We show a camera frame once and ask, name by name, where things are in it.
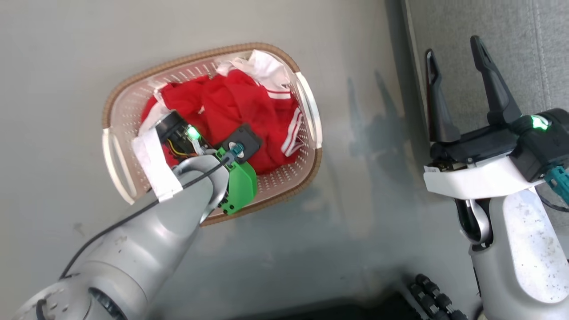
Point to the black round left wrist motor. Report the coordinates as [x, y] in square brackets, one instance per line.
[171, 124]

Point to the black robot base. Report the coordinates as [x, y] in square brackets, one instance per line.
[355, 313]

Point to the grey fabric sofa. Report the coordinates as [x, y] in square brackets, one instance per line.
[538, 53]

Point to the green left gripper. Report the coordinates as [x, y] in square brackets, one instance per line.
[242, 186]

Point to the black ribbed robot wheel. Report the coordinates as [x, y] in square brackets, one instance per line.
[426, 298]

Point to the cream perforated laundry basket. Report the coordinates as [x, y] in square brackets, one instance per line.
[129, 111]

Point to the red clothing with white stripes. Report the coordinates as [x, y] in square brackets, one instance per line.
[231, 102]

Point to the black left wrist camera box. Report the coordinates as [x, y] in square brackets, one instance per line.
[246, 138]

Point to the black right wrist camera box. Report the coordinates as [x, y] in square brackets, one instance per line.
[546, 146]

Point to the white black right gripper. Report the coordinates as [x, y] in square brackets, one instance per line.
[480, 182]

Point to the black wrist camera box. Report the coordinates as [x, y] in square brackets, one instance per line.
[546, 146]
[246, 138]

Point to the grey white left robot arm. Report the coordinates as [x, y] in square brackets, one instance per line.
[133, 253]

